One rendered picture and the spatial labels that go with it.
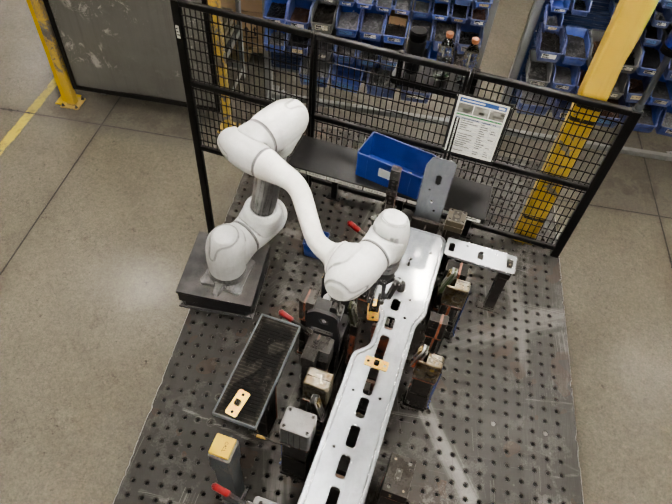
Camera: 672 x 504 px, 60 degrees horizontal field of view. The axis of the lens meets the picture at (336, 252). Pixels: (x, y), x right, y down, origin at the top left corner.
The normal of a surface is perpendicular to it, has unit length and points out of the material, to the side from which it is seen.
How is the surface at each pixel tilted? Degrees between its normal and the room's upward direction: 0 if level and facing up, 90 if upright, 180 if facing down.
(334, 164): 0
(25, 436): 0
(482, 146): 90
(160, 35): 92
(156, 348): 0
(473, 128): 90
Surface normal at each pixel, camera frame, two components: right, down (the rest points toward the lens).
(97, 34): -0.19, 0.76
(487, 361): 0.07, -0.62
